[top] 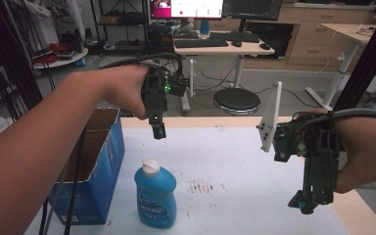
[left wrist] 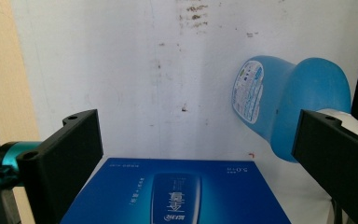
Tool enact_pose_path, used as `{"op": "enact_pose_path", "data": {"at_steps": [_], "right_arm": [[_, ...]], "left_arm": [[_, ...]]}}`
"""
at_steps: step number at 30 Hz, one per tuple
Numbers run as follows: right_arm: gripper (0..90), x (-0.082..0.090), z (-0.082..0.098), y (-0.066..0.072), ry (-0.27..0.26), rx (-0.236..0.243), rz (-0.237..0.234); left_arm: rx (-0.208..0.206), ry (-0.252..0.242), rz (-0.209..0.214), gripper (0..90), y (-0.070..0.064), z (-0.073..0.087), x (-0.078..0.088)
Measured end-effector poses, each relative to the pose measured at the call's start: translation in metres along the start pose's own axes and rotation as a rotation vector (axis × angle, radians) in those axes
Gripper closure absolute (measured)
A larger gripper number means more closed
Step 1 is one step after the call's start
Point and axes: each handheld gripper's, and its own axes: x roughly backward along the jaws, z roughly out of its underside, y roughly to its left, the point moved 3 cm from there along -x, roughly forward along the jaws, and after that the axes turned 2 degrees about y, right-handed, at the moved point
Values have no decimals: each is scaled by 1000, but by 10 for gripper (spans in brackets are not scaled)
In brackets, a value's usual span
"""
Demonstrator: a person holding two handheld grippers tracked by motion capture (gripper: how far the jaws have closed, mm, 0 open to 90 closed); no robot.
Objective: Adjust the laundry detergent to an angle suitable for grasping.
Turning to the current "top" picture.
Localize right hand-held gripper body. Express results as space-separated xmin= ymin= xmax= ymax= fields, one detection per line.
xmin=257 ymin=80 xmax=341 ymax=206

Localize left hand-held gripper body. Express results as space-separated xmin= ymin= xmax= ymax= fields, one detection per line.
xmin=140 ymin=66 xmax=191 ymax=120

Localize blue bottle with white cap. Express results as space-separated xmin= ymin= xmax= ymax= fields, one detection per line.
xmin=133 ymin=158 xmax=178 ymax=230

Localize blue cardboard box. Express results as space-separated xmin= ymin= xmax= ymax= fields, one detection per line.
xmin=47 ymin=107 xmax=126 ymax=226

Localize person's left hand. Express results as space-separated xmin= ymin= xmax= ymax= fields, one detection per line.
xmin=99 ymin=64 xmax=151 ymax=120

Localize person's right hand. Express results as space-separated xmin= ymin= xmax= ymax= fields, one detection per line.
xmin=302 ymin=107 xmax=376 ymax=194

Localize black keyboard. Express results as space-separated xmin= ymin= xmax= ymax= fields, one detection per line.
xmin=173 ymin=38 xmax=230 ymax=49
xmin=209 ymin=30 xmax=261 ymax=44

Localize white table mat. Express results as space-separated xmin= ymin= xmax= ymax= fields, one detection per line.
xmin=23 ymin=125 xmax=351 ymax=235

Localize black metal shelf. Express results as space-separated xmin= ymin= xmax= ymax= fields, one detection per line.
xmin=89 ymin=0 xmax=151 ymax=56

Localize wooden desk with white legs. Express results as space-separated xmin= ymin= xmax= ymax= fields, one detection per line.
xmin=171 ymin=30 xmax=276 ymax=114

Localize round black stool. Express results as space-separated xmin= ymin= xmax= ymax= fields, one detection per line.
xmin=212 ymin=87 xmax=261 ymax=116

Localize blue cup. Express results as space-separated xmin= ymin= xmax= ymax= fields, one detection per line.
xmin=199 ymin=19 xmax=211 ymax=36

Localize lit computer monitor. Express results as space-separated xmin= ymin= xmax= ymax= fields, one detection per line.
xmin=149 ymin=0 xmax=225 ymax=21

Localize round white table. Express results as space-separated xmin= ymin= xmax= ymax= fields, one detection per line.
xmin=31 ymin=46 xmax=89 ymax=70

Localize black metal stand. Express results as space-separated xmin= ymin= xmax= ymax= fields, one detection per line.
xmin=333 ymin=0 xmax=376 ymax=113

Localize wooden cabinet with drawers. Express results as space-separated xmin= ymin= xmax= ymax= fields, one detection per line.
xmin=241 ymin=2 xmax=376 ymax=71

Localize light desk with white leg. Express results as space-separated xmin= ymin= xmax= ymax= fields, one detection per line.
xmin=305 ymin=23 xmax=376 ymax=112

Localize dark computer monitor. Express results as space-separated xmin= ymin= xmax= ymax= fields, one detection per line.
xmin=221 ymin=0 xmax=284 ymax=22

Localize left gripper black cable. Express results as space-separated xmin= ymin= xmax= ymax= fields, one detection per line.
xmin=99 ymin=52 xmax=184 ymax=79

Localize right gripper grey cable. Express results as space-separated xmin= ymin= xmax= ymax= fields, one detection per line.
xmin=292 ymin=107 xmax=376 ymax=133

